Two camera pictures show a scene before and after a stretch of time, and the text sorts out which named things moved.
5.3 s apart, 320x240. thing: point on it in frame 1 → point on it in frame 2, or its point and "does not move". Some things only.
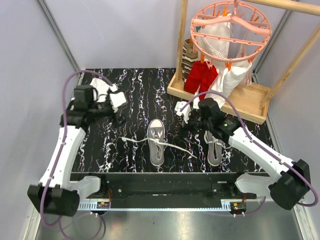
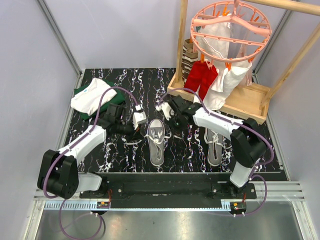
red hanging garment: (199, 73) does not move
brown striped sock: (189, 56) does not move
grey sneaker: (156, 130) does not move
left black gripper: (118, 121) → (134, 135)
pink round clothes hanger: (230, 31) does not move
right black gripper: (187, 126) → (169, 122)
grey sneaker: (215, 146) does not move
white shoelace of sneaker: (156, 141) → (156, 141)
